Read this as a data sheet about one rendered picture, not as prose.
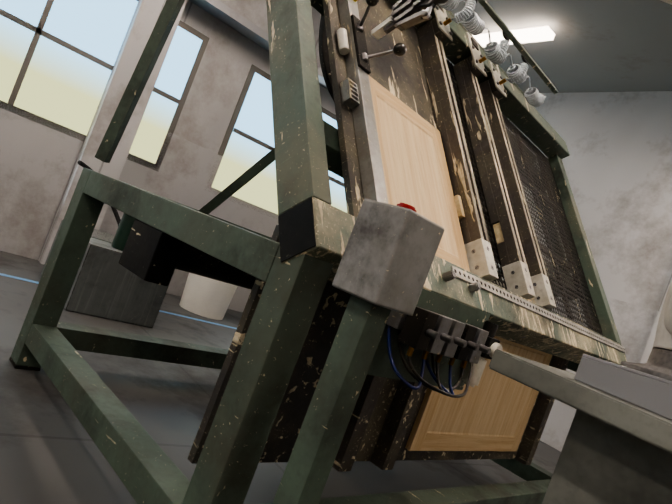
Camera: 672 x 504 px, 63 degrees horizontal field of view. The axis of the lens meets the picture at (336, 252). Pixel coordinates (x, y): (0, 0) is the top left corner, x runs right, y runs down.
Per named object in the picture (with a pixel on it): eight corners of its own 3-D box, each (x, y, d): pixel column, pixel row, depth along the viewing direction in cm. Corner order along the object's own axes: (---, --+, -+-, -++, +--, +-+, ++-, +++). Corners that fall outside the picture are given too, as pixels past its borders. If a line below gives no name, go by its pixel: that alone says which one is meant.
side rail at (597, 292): (594, 347, 269) (617, 342, 262) (538, 162, 315) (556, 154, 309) (599, 349, 274) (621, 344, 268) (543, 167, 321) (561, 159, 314)
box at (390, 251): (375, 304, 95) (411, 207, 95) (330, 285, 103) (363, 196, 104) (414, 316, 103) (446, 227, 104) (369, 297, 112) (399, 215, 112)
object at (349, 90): (342, 102, 148) (350, 97, 146) (339, 83, 151) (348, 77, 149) (351, 109, 151) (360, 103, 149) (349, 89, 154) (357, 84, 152)
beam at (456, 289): (279, 265, 114) (316, 246, 108) (276, 215, 120) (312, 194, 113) (606, 373, 269) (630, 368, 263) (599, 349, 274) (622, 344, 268)
